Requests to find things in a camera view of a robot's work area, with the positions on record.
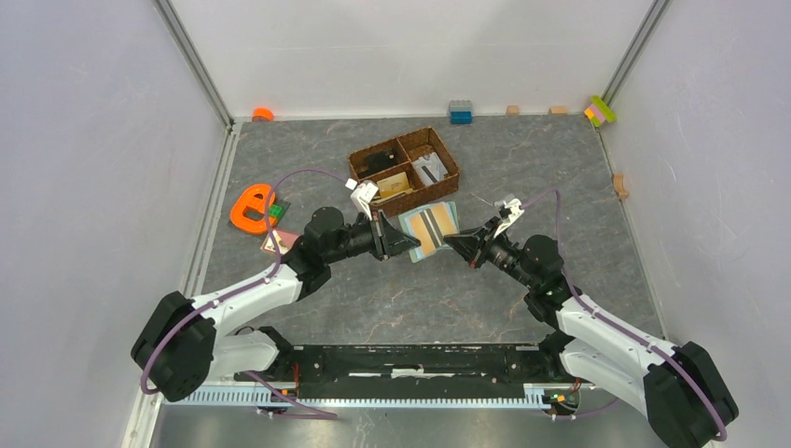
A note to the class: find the green pink lego stack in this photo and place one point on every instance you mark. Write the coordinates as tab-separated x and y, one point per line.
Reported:
599	113

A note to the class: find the gold credit card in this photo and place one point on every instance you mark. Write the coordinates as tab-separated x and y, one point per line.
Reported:
434	229

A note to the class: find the blue grey lego stack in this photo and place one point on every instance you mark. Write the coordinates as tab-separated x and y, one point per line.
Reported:
460	112

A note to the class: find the orange round cap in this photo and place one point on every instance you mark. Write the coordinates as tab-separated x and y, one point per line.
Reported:
261	114

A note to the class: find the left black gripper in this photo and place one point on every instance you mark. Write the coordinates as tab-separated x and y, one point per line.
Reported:
387	241

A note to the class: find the white cards in basket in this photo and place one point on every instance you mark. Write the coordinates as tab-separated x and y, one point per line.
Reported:
430	168

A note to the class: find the orange letter e toy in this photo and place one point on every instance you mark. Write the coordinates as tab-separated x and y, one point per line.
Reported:
250	212

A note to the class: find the pink square card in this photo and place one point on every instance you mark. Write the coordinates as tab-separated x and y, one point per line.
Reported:
283	241

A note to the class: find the light blue card holder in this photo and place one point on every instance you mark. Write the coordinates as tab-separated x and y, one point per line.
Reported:
429	230

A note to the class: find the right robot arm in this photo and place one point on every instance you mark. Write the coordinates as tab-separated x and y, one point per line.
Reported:
677	388

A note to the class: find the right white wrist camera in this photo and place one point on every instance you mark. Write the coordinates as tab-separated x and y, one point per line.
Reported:
510	210

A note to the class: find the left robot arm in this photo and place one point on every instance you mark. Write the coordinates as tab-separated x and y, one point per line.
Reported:
187	341

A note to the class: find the curved wooden arch block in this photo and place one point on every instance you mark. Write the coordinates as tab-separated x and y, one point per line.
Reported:
618	182

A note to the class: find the green toy block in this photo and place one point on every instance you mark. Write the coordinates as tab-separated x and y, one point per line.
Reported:
276	211

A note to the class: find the black item in basket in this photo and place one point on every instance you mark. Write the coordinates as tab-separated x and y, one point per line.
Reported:
379	161

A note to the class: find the gold card in basket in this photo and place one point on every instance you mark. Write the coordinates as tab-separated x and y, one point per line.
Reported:
394	185

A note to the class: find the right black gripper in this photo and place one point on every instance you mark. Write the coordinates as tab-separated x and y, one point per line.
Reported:
474	247

